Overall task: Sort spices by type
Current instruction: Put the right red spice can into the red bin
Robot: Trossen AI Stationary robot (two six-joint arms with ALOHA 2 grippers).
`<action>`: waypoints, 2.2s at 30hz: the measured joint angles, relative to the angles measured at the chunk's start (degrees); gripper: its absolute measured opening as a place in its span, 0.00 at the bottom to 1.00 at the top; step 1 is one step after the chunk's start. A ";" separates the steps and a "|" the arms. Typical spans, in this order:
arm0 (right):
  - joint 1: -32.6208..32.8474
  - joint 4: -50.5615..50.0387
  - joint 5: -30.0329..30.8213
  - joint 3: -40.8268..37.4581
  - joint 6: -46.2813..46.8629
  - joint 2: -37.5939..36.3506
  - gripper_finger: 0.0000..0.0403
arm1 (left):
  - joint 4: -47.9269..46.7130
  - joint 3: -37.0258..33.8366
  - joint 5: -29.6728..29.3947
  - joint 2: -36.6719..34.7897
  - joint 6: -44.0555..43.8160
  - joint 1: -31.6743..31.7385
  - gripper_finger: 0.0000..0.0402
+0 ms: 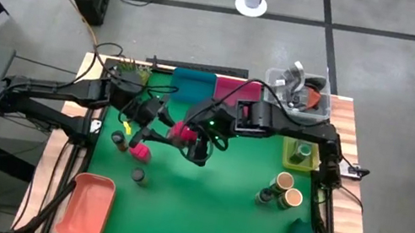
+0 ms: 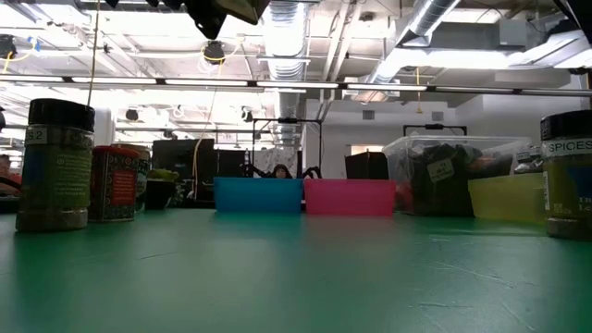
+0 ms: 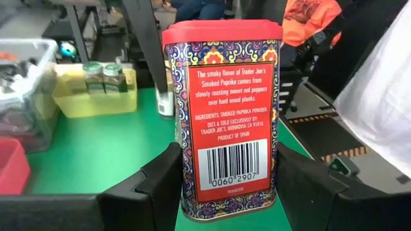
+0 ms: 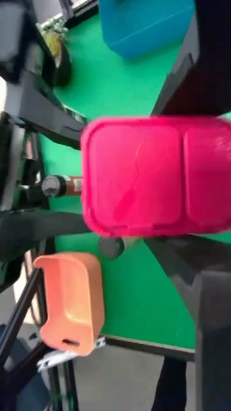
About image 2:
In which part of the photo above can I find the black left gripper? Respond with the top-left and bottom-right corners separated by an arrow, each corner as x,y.
145,0 -> 228,41

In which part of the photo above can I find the red-lid patterned spice tin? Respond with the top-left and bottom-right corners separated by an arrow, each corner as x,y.
88,145 -> 141,224

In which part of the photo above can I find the large black-lid spice jar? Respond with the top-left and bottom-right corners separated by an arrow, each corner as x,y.
539,109 -> 592,241
15,97 -> 96,233

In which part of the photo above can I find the long ceiling light bar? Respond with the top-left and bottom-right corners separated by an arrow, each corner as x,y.
0,75 -> 592,97

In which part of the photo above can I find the large black monitor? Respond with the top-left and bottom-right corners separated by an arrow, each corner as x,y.
151,138 -> 216,203

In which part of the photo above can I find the small black monitor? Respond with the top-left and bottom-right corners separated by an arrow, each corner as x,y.
216,149 -> 247,179

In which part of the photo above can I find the white pillar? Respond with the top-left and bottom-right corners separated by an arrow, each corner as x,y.
92,105 -> 117,148

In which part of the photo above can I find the succulent plant in black pot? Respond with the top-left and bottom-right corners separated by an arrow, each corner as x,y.
145,167 -> 180,212

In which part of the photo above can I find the blue plastic bin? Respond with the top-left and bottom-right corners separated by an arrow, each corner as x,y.
213,176 -> 304,215

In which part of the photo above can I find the black ceiling device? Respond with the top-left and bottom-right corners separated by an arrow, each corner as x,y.
0,34 -> 19,60

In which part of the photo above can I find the pink plastic bin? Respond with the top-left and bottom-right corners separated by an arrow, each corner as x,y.
302,179 -> 398,217

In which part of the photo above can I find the clear plastic storage box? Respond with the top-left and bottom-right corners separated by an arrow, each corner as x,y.
382,134 -> 534,217

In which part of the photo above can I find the white paper label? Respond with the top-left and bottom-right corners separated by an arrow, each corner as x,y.
426,158 -> 456,183

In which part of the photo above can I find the black fabric bag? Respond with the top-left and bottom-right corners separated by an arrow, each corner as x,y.
409,142 -> 477,216

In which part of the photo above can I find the yellow plastic bin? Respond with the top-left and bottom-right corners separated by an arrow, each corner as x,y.
467,172 -> 549,226

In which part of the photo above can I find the black ceiling cord reel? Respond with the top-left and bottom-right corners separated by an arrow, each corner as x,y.
203,40 -> 227,65

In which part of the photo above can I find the ribbed silver air duct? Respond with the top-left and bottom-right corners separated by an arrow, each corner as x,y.
256,0 -> 310,149

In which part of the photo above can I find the yellow cable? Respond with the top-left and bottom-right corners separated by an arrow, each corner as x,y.
86,0 -> 101,108
191,87 -> 218,201

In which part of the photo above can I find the tall black stand frame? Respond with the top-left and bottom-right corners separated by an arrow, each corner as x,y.
251,117 -> 324,179

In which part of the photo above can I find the smooth silver air duct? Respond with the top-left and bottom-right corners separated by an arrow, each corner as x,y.
363,0 -> 463,104

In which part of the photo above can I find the low black stand frame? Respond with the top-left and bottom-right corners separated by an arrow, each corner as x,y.
402,123 -> 469,138

